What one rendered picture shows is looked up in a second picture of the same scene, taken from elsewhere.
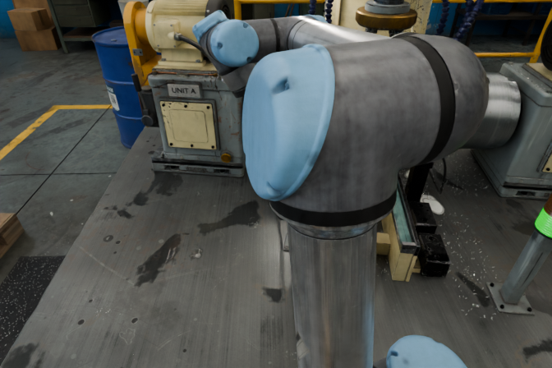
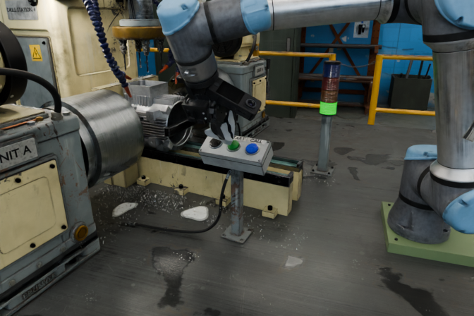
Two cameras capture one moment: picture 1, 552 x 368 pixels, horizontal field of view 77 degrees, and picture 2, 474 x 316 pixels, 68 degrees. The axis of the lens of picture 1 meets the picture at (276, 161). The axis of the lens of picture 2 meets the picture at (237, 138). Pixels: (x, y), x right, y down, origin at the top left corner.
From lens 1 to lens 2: 0.85 m
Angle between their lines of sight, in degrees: 64
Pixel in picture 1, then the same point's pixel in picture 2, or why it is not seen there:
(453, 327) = (338, 192)
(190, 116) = (26, 194)
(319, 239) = not seen: outside the picture
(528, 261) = (328, 136)
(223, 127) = (68, 190)
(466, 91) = not seen: outside the picture
